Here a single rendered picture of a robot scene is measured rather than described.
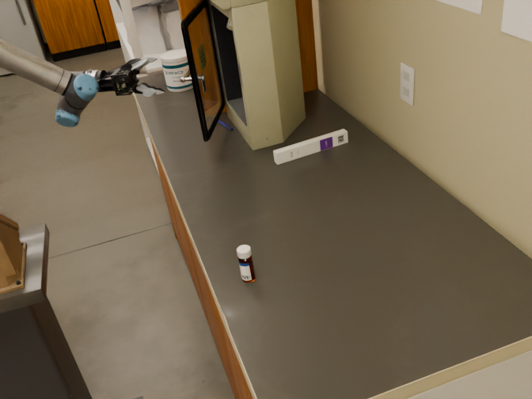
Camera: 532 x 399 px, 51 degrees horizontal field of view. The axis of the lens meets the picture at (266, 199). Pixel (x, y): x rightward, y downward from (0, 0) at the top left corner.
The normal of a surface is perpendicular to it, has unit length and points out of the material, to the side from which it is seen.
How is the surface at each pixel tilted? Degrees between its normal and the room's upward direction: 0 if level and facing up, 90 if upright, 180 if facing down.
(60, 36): 90
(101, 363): 0
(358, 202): 0
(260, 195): 0
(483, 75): 90
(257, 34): 90
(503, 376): 90
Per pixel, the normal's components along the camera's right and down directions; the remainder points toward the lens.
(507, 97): -0.94, 0.27
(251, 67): 0.32, 0.48
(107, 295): -0.12, -0.83
